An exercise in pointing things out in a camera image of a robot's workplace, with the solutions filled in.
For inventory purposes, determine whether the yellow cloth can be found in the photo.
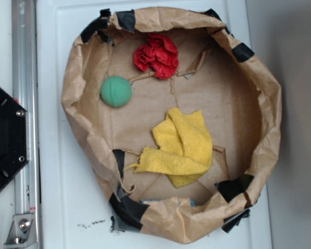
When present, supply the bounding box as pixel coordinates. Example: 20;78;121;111
127;108;213;188

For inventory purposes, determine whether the brown paper bag bin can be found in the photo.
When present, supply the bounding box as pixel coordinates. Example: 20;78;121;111
61;7;282;244

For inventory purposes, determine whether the metal corner bracket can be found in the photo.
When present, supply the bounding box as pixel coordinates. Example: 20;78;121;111
4;213;38;248

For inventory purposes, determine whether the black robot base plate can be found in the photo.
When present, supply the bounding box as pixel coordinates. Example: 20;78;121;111
0;87;29;192

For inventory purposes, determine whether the aluminium extrusion rail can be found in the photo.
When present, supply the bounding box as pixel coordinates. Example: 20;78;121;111
11;1;43;248

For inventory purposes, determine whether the green ball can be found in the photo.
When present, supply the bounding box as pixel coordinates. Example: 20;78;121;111
100;76;132;108

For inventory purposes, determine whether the red crumpled cloth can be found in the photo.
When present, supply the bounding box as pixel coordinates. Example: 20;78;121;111
133;33;179;79

